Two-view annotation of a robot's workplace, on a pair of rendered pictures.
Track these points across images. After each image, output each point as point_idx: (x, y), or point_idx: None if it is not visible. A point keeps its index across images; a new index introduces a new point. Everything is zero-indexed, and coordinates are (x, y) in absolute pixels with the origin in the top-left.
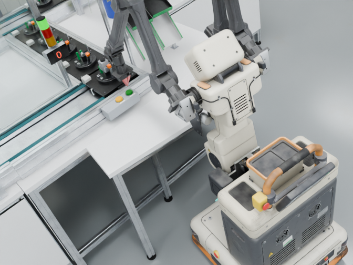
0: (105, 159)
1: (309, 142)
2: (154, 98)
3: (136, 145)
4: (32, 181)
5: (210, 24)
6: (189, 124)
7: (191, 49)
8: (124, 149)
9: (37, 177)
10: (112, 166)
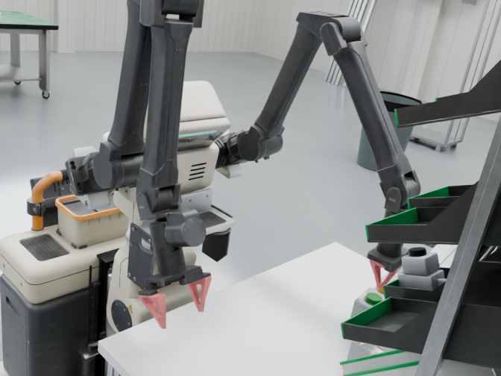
0: (353, 257)
1: (26, 257)
2: (326, 348)
3: (315, 268)
4: (442, 248)
5: (186, 212)
6: (230, 286)
7: (214, 89)
8: (332, 266)
9: (440, 251)
10: (337, 249)
